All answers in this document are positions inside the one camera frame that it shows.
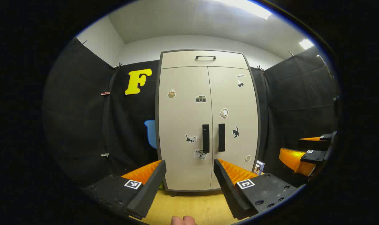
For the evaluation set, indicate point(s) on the small ceiling light panel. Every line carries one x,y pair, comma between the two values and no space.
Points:
306,43

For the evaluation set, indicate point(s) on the beige door with headphone sticker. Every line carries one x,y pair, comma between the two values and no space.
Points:
236,103

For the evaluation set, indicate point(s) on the white and brown book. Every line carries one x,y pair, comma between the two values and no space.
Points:
256,169

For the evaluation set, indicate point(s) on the long ceiling light panel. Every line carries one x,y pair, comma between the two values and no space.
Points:
248,7

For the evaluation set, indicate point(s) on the beige double-door shoe cabinet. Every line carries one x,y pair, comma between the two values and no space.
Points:
158,134

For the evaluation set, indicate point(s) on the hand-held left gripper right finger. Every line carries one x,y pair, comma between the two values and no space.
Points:
230,193

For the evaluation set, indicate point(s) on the pink clip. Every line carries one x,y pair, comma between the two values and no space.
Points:
105,93

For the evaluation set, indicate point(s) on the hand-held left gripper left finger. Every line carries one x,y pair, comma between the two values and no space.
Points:
147,193

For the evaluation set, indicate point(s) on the beige cabinet drawer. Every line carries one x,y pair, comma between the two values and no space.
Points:
177,59

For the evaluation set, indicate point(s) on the beige door with camera sticker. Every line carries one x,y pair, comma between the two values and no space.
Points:
180,118

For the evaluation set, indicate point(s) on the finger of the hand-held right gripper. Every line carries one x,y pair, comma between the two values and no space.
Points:
314,144
294,159

